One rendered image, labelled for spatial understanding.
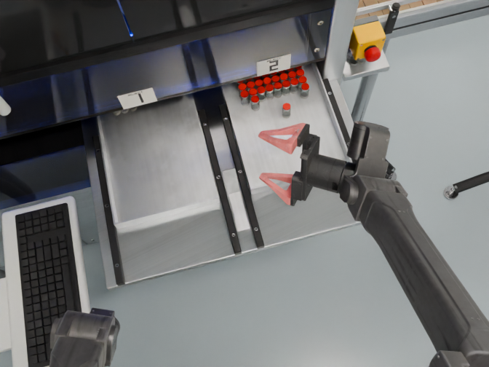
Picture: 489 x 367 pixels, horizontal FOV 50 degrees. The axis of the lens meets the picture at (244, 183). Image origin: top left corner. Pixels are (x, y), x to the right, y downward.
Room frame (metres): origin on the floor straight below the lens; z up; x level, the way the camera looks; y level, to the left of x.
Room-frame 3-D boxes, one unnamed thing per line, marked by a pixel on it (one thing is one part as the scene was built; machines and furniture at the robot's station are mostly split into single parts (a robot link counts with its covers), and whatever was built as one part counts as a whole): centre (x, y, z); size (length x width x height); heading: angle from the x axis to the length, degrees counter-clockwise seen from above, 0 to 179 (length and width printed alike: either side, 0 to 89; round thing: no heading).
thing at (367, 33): (0.80, -0.35, 1.00); 0.08 x 0.07 x 0.07; 8
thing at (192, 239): (0.56, 0.04, 0.87); 0.70 x 0.48 x 0.02; 98
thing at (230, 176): (0.44, 0.02, 0.91); 0.14 x 0.03 x 0.06; 8
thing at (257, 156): (0.65, -0.12, 0.90); 0.34 x 0.26 x 0.04; 8
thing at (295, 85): (0.73, -0.11, 0.91); 0.18 x 0.02 x 0.05; 98
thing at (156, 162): (0.60, 0.22, 0.90); 0.34 x 0.26 x 0.04; 8
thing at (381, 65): (0.84, -0.36, 0.87); 0.14 x 0.13 x 0.02; 8
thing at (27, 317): (0.32, 0.52, 0.82); 0.40 x 0.14 x 0.02; 7
